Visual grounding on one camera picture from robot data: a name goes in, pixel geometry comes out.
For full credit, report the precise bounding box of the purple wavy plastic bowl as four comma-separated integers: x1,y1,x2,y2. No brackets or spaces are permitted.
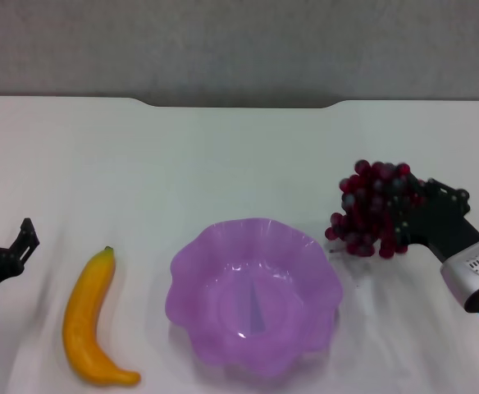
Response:
164,217,345,381

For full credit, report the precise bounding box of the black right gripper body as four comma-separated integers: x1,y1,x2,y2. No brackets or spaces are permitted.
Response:
402,191,479,264

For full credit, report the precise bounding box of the yellow banana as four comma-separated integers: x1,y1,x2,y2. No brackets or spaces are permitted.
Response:
62,245,143,387

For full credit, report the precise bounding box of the dark red grape bunch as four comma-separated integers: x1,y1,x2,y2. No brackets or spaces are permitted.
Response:
324,159,427,260

